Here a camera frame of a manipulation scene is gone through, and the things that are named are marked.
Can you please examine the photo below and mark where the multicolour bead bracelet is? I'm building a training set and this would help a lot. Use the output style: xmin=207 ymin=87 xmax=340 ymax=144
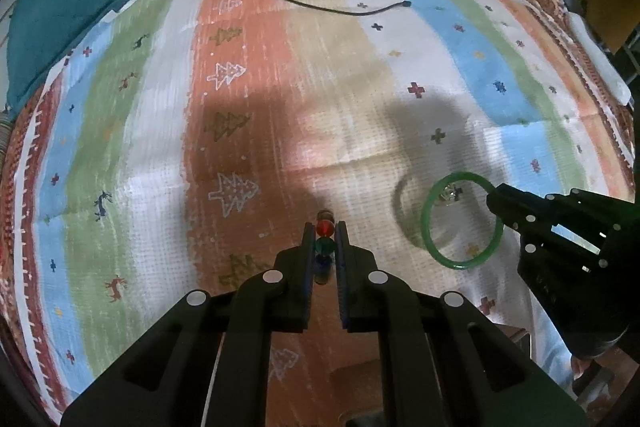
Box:
xmin=314 ymin=208 xmax=335 ymax=285

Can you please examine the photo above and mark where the teal cloth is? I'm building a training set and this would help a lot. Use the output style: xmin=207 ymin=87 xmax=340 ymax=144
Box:
xmin=6 ymin=0 xmax=136 ymax=122

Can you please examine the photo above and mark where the green jade bangle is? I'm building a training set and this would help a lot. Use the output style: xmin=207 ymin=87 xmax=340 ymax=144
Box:
xmin=420 ymin=173 xmax=505 ymax=269

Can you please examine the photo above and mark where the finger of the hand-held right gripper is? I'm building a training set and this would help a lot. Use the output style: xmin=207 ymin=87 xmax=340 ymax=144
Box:
xmin=492 ymin=212 xmax=608 ymax=276
xmin=486 ymin=183 xmax=626 ymax=233

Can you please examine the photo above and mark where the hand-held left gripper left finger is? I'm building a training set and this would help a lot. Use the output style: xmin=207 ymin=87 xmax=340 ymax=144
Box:
xmin=60 ymin=221 xmax=317 ymax=427

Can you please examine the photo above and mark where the striped printed blanket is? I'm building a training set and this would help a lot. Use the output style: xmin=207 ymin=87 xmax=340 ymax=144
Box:
xmin=12 ymin=0 xmax=628 ymax=427

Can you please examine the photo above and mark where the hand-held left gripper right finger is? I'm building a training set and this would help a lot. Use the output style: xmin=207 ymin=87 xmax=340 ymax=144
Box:
xmin=334 ymin=220 xmax=591 ymax=427

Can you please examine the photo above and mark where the small silver white ornament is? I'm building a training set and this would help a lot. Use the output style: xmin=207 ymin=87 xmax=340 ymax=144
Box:
xmin=439 ymin=183 xmax=465 ymax=205

